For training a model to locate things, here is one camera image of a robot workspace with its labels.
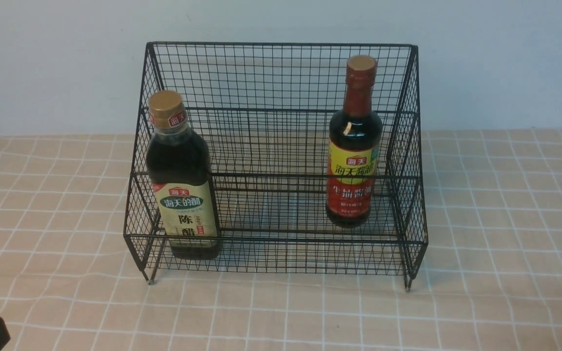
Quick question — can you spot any pink checkered tablecloth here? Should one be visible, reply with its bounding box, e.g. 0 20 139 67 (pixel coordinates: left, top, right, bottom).
0 129 562 351

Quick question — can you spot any black wire mesh rack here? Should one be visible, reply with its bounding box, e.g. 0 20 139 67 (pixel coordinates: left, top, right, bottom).
123 41 428 291

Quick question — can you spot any soy sauce bottle red label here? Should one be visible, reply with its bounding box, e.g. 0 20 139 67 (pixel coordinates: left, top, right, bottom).
325 54 383 228

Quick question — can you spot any vinegar bottle with gold cap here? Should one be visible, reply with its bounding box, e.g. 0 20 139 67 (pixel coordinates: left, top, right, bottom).
145 90 221 260

